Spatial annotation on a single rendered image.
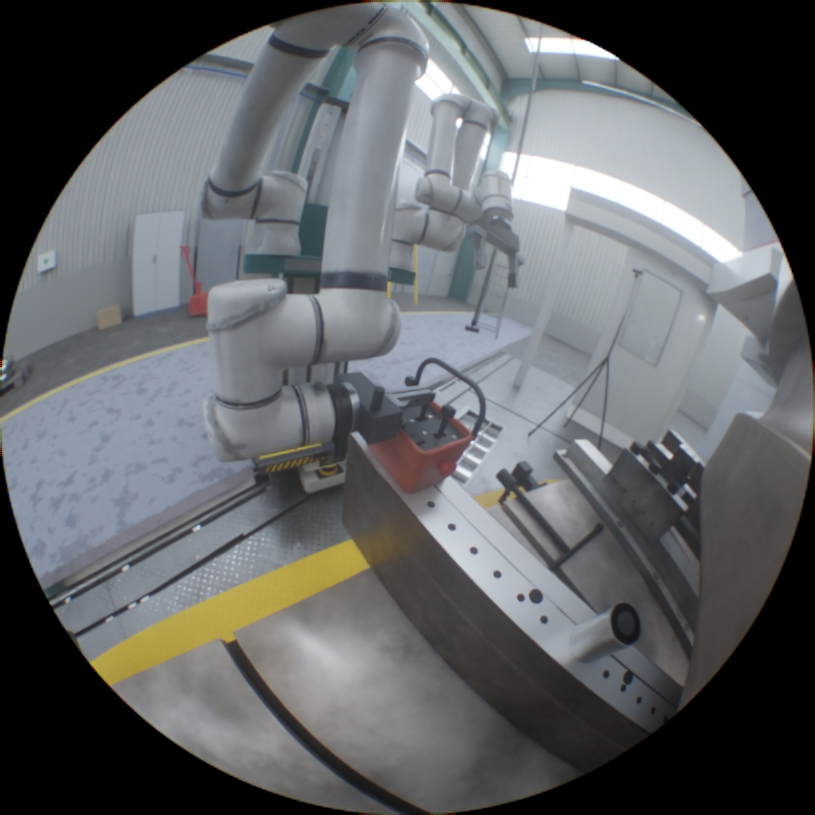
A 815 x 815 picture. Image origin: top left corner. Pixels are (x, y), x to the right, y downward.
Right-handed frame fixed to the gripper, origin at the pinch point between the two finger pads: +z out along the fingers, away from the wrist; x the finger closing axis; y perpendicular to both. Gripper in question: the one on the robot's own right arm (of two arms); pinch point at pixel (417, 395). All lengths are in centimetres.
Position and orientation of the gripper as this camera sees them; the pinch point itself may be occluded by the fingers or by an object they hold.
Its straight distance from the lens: 46.4
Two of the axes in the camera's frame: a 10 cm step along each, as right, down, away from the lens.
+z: 7.9, -1.5, 6.0
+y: 2.2, -8.4, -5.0
